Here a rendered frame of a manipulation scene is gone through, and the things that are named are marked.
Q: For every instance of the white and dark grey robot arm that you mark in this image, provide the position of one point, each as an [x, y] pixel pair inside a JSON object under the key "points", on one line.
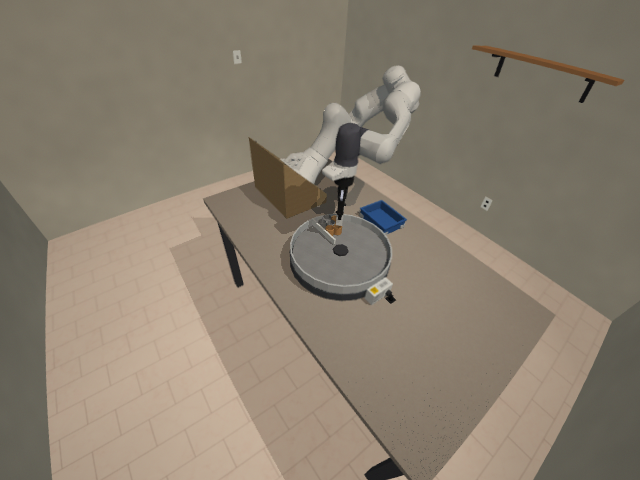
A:
{"points": [[343, 133]]}

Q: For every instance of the blue open crate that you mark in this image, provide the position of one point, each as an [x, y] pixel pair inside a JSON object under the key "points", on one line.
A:
{"points": [[385, 214]]}

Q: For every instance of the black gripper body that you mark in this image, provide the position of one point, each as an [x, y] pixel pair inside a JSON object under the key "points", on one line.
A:
{"points": [[343, 183]]}

